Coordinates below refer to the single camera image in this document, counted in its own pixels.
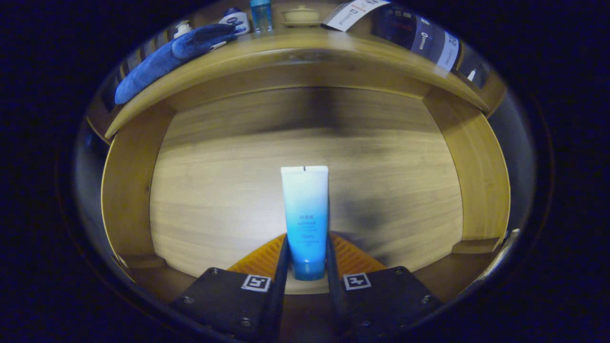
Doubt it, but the blue and white tube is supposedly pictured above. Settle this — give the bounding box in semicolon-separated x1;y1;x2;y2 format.
280;165;329;282

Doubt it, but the dark blue book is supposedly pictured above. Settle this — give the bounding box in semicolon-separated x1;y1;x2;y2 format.
372;4;446;62

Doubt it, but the beige lidded teacup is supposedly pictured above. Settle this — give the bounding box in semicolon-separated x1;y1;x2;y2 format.
280;5;322;28

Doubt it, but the clear blue bottle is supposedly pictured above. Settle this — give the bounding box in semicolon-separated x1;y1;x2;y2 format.
250;0;273;34

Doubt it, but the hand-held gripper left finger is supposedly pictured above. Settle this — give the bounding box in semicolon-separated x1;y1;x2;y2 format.
169;233;291;343

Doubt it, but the lavender book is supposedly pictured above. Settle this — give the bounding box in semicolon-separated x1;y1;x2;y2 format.
436;31;462;72

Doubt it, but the white book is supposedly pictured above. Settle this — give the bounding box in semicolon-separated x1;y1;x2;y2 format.
322;0;391;32

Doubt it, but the blue folded towel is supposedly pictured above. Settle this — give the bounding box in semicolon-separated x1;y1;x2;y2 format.
114;24;237;105

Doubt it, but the wooden countertop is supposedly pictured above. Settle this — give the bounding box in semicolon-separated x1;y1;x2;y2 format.
104;26;491;139

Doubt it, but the white bottle with blue cap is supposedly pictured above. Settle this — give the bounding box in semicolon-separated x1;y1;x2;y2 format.
218;7;251;36

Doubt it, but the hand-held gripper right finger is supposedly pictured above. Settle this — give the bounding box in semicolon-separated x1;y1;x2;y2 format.
325;232;444;343

